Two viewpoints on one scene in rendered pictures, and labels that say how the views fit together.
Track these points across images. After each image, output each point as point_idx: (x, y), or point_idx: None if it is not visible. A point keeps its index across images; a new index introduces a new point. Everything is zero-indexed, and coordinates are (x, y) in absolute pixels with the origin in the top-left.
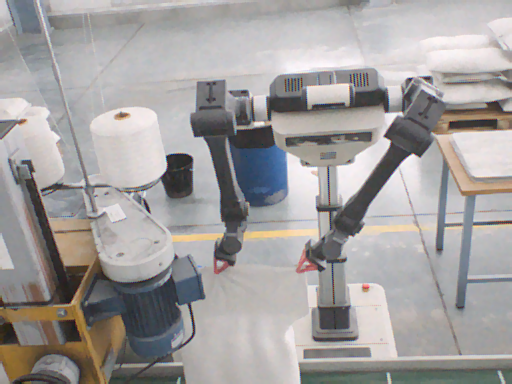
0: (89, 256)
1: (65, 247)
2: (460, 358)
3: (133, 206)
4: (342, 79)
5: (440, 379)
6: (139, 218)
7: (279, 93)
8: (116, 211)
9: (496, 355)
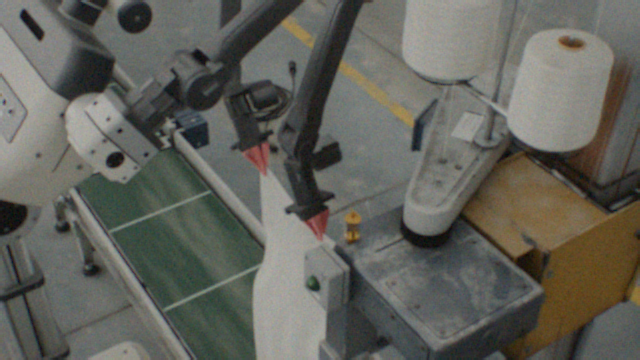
0: (515, 165)
1: (528, 197)
2: (116, 251)
3: (441, 120)
4: (51, 1)
5: (148, 267)
6: (455, 102)
7: (109, 54)
8: (464, 126)
9: (96, 227)
